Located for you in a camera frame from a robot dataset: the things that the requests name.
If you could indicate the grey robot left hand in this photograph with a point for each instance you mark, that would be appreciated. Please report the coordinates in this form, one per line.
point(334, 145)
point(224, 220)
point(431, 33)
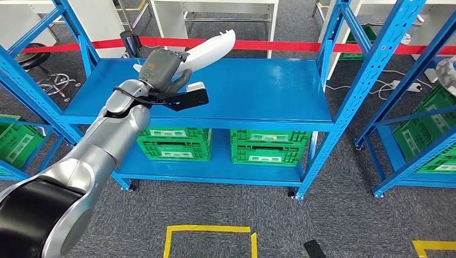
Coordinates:
point(156, 69)

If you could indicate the white curved part orange writing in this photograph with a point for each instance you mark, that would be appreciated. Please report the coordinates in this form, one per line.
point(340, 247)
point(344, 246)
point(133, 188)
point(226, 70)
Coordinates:
point(210, 50)

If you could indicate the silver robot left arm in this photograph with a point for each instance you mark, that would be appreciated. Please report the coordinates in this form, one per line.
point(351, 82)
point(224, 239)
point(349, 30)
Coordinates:
point(107, 142)

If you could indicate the grey machined part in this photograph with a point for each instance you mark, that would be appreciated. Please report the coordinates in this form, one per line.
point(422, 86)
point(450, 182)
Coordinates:
point(447, 76)

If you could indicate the white panel table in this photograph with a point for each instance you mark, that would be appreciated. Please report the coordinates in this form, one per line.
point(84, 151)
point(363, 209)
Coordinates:
point(96, 25)
point(441, 2)
point(171, 18)

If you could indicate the black stool chrome base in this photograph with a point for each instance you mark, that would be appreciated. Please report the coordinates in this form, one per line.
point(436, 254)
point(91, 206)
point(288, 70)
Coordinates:
point(32, 57)

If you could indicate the red barrier belt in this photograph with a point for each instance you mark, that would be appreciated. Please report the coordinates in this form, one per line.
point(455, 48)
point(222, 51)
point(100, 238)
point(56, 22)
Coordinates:
point(285, 46)

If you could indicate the clear plastic bag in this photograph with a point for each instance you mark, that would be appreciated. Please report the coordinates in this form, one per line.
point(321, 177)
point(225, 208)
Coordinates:
point(406, 39)

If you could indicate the white power strip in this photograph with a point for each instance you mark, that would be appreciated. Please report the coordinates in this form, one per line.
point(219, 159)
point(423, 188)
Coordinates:
point(408, 86)

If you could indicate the black barrier post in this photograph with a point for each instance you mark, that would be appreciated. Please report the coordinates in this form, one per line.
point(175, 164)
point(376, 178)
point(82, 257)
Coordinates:
point(130, 44)

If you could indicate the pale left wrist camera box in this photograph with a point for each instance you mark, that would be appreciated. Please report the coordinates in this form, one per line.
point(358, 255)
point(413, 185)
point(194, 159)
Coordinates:
point(196, 86)

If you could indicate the black left wrist camera bracket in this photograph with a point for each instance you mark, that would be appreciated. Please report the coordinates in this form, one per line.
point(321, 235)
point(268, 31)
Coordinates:
point(189, 99)

